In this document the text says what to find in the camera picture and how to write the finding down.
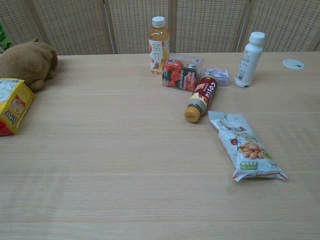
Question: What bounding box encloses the white peanut snack bag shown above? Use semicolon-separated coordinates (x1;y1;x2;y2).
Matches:
207;110;289;182

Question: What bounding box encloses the yellow Lipo snack bag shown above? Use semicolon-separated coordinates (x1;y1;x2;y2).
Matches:
0;78;36;137

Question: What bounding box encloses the red Costa coffee bottle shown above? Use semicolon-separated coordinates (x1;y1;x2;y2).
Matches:
183;76;220;124

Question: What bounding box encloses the clear coffee capsule box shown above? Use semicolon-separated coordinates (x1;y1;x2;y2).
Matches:
161;52;205;93

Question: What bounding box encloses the yellow tea drink bottle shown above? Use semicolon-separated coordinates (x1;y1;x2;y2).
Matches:
148;16;171;76

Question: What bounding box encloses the small purple clear box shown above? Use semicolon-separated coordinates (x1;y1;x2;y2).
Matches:
204;68;232;88

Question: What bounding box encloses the white plastic drink bottle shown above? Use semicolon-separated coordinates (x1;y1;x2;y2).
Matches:
234;31;267;89

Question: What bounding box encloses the woven rattan folding screen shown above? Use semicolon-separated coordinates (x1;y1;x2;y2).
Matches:
0;0;320;56

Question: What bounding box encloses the brown plush toy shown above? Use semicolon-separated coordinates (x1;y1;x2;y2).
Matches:
0;37;59;92

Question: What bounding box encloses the round grey cable grommet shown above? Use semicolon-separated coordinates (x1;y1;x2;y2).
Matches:
282;58;306;70

